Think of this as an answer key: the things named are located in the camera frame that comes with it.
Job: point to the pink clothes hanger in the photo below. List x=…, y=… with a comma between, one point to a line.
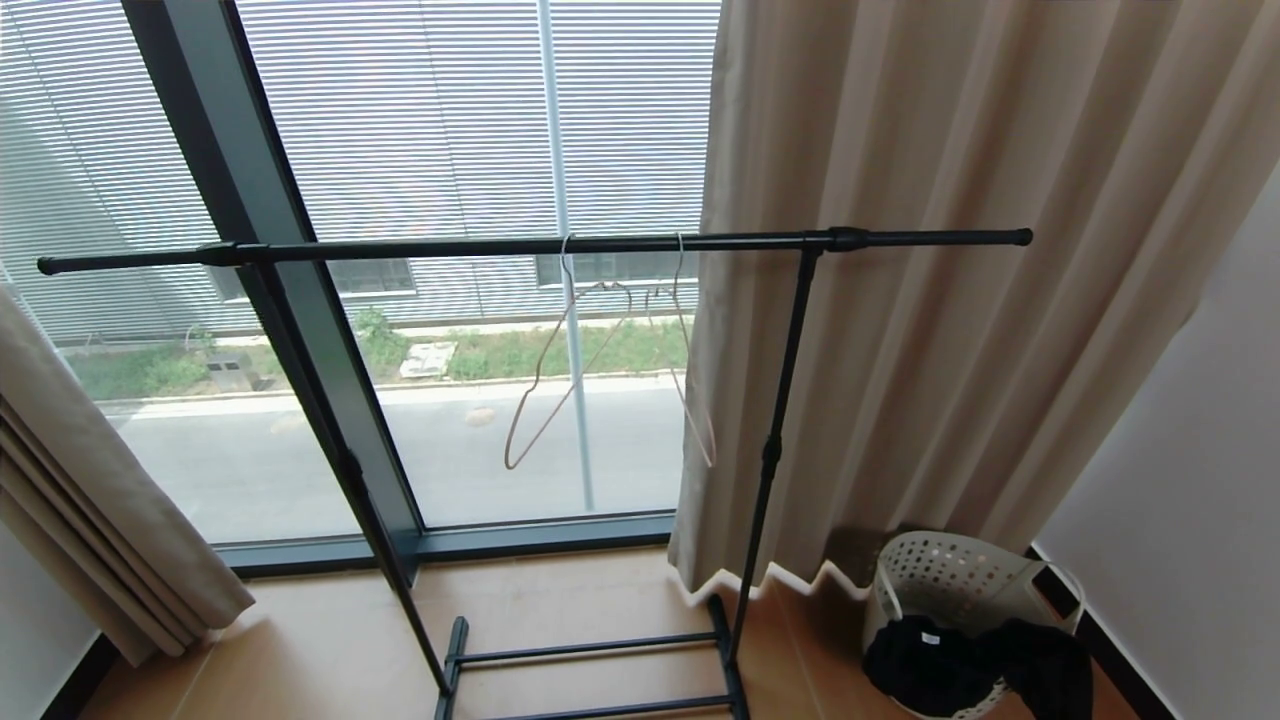
x=567, y=270
x=677, y=270

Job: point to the window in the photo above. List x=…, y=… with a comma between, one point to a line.
x=450, y=120

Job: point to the black garment with white label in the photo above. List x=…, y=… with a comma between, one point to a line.
x=920, y=670

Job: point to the black clothes rack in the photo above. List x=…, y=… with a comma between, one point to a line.
x=600, y=244

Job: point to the white laundry basket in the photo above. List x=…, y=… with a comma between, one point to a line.
x=940, y=580

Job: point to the beige curtain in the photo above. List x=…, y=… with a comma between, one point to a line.
x=90, y=520
x=950, y=300

